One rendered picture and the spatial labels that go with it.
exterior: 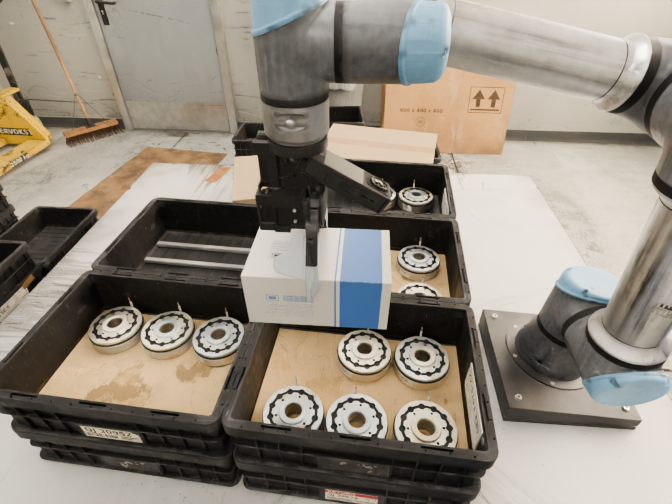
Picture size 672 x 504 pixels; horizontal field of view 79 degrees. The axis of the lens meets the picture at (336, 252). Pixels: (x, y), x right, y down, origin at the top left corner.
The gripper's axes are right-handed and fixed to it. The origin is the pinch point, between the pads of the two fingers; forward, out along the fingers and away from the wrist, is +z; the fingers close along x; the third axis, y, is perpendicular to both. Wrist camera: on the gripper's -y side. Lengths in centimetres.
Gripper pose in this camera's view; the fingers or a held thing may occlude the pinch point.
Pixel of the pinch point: (320, 266)
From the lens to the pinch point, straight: 60.0
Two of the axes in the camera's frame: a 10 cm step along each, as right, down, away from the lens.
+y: -10.0, -0.4, 0.6
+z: 0.1, 7.8, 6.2
